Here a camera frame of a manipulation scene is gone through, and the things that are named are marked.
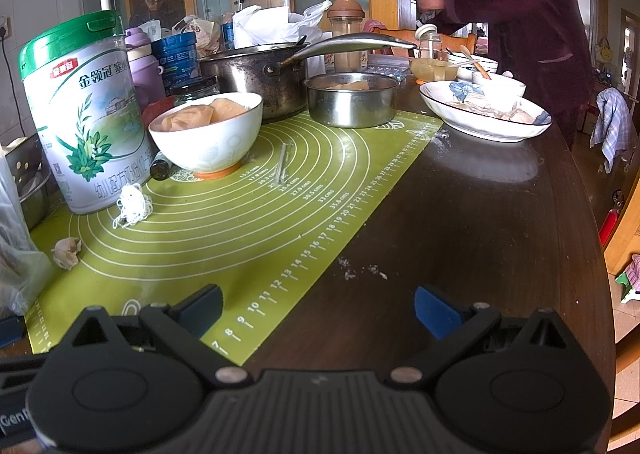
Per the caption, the printed plastic bag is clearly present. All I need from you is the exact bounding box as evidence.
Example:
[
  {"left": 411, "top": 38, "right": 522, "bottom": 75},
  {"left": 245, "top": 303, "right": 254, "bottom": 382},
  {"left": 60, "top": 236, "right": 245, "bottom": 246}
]
[{"left": 172, "top": 15, "right": 223, "bottom": 57}]

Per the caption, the pale garlic piece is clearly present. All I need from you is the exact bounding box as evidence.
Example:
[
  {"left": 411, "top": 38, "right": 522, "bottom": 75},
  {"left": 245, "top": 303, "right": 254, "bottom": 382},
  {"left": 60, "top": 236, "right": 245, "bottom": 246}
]
[{"left": 52, "top": 236, "right": 82, "bottom": 271}]

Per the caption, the white plastic bag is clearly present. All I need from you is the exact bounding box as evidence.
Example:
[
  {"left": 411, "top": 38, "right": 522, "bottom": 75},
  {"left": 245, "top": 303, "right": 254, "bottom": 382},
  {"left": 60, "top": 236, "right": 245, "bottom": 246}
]
[{"left": 232, "top": 0, "right": 333, "bottom": 52}]

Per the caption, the reddish brown fruit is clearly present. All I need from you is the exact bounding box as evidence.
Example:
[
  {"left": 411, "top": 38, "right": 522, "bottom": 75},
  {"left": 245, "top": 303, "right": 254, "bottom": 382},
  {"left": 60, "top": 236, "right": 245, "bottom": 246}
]
[{"left": 142, "top": 98, "right": 176, "bottom": 131}]

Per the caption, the blue plaid cloth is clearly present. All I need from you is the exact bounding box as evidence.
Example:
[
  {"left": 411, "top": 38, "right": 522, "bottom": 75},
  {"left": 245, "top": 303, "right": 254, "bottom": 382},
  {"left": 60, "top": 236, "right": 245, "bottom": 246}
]
[{"left": 590, "top": 88, "right": 636, "bottom": 173}]

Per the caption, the small dark green bottle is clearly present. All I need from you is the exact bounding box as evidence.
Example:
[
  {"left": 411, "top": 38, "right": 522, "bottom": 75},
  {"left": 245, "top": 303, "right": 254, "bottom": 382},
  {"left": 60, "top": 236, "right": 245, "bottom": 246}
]
[{"left": 150, "top": 150, "right": 173, "bottom": 182}]

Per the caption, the white string bundle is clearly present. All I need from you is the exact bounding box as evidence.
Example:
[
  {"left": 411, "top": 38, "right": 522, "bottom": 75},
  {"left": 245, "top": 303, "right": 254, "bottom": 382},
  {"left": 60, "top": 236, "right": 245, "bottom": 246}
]
[{"left": 112, "top": 183, "right": 154, "bottom": 229}]

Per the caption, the white bowl with orange base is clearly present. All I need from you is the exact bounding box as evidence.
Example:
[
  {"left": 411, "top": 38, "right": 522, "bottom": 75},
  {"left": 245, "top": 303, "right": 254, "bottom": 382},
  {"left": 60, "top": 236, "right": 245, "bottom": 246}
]
[{"left": 148, "top": 92, "right": 264, "bottom": 179}]

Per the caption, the small white bowl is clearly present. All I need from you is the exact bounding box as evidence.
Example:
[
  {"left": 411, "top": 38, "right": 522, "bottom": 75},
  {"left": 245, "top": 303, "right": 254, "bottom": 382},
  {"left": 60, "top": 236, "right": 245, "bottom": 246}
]
[{"left": 471, "top": 70, "right": 527, "bottom": 104}]

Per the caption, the steel saucepan with long handle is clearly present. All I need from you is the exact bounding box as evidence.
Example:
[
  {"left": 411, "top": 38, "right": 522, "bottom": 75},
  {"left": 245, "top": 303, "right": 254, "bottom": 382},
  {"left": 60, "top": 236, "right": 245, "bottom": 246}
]
[{"left": 197, "top": 32, "right": 418, "bottom": 123}]

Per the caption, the white green milk powder can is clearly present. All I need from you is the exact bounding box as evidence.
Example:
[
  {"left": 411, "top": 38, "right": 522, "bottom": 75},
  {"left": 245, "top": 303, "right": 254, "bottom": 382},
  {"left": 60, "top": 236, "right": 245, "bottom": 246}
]
[{"left": 19, "top": 11, "right": 153, "bottom": 215}]

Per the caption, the green silicone baking mat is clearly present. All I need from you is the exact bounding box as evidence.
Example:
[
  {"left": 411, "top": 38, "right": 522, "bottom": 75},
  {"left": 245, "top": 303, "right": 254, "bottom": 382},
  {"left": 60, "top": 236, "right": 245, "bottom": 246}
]
[{"left": 24, "top": 108, "right": 445, "bottom": 369}]

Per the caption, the blue tin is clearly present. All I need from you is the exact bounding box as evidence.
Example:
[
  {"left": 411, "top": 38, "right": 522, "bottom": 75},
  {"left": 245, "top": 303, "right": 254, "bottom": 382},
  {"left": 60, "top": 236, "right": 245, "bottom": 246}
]
[{"left": 151, "top": 32, "right": 200, "bottom": 87}]

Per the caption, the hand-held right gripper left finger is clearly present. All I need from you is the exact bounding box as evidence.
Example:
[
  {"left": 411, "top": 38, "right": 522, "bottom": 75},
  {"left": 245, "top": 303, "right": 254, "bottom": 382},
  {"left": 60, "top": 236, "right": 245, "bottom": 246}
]
[{"left": 65, "top": 284, "right": 252, "bottom": 388}]

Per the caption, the glass jar with white lid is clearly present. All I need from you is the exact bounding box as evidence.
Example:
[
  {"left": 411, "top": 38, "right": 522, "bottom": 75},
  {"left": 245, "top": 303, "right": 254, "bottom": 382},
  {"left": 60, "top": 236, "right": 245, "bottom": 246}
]
[{"left": 415, "top": 24, "right": 446, "bottom": 59}]

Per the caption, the yellow plastic container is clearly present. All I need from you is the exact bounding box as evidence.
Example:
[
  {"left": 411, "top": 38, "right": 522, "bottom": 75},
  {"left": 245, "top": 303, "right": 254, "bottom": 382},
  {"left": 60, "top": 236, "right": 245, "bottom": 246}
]
[{"left": 409, "top": 58, "right": 460, "bottom": 83}]

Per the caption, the clear plastic bag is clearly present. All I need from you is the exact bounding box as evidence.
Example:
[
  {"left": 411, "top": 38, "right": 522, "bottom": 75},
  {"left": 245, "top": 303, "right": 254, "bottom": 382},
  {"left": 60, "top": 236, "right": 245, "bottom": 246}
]
[{"left": 0, "top": 149, "right": 53, "bottom": 317}]

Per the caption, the clear plastic wrapper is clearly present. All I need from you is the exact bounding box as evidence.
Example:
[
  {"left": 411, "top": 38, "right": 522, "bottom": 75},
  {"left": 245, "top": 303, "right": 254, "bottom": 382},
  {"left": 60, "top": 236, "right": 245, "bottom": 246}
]
[{"left": 274, "top": 141, "right": 296, "bottom": 185}]

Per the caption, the steel perforated container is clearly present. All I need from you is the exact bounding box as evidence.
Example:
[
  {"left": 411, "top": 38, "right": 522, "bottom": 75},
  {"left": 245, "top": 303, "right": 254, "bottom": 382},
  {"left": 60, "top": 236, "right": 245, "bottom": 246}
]
[{"left": 0, "top": 134, "right": 51, "bottom": 229}]

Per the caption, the brown baby bottle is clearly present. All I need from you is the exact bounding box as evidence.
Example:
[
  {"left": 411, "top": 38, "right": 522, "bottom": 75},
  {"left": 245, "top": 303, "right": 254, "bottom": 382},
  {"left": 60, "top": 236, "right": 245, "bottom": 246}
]
[{"left": 327, "top": 0, "right": 366, "bottom": 73}]

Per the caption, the round steel bowl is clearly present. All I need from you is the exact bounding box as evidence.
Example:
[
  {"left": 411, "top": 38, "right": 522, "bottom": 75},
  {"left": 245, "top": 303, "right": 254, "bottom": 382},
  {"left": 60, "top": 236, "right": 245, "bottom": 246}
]
[{"left": 303, "top": 72, "right": 399, "bottom": 129}]

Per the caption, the purple thermos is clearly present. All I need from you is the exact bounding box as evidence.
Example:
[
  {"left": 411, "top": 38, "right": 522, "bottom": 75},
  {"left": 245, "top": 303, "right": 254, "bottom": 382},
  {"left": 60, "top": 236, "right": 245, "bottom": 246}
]
[{"left": 124, "top": 27, "right": 166, "bottom": 109}]

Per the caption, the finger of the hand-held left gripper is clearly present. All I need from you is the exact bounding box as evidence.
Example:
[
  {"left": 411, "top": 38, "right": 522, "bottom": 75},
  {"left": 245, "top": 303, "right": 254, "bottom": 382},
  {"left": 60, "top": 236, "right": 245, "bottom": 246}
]
[
  {"left": 0, "top": 355, "right": 51, "bottom": 385},
  {"left": 0, "top": 315, "right": 27, "bottom": 349}
]

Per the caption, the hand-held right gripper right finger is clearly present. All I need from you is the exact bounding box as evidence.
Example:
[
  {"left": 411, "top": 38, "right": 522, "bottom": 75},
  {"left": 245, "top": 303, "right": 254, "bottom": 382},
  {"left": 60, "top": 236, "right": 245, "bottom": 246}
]
[{"left": 384, "top": 285, "right": 572, "bottom": 388}]

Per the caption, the blue patterned white plate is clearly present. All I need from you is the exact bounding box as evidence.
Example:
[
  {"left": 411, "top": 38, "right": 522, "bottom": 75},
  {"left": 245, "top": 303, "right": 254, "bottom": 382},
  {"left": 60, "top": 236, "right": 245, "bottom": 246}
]
[{"left": 419, "top": 80, "right": 553, "bottom": 143}]

